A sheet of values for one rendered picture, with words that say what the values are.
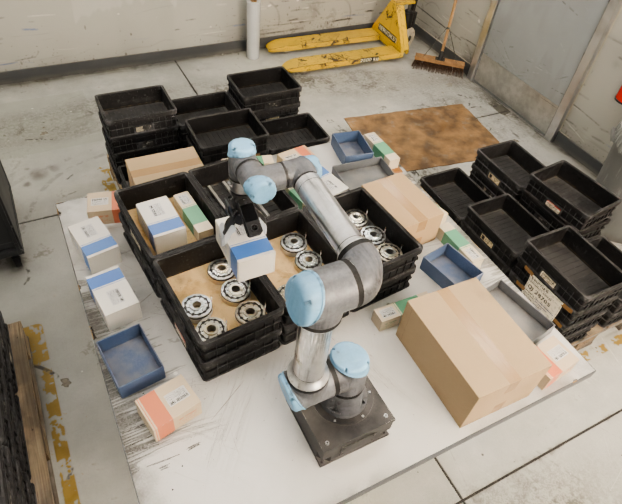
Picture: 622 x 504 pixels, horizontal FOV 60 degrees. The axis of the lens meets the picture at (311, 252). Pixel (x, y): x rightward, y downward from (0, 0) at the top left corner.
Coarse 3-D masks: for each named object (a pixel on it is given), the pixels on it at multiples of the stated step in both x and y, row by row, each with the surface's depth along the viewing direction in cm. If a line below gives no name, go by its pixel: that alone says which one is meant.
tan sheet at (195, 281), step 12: (204, 264) 197; (180, 276) 192; (192, 276) 192; (204, 276) 193; (180, 288) 188; (192, 288) 188; (204, 288) 189; (216, 288) 189; (180, 300) 184; (216, 300) 186; (216, 312) 182; (228, 312) 183; (228, 324) 179
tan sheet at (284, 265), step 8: (296, 232) 213; (272, 240) 208; (280, 256) 203; (288, 256) 203; (280, 264) 200; (288, 264) 201; (272, 272) 197; (280, 272) 197; (288, 272) 198; (296, 272) 198; (272, 280) 194; (280, 280) 195
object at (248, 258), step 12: (228, 216) 171; (216, 228) 171; (240, 228) 168; (228, 240) 164; (240, 240) 164; (252, 240) 165; (264, 240) 165; (228, 252) 166; (240, 252) 161; (252, 252) 161; (264, 252) 162; (240, 264) 159; (252, 264) 161; (264, 264) 164; (240, 276) 163; (252, 276) 166
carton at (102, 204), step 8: (104, 192) 226; (112, 192) 227; (88, 200) 222; (96, 200) 223; (104, 200) 223; (112, 200) 224; (88, 208) 219; (96, 208) 219; (104, 208) 220; (112, 208) 220; (88, 216) 219; (104, 216) 221; (112, 216) 222
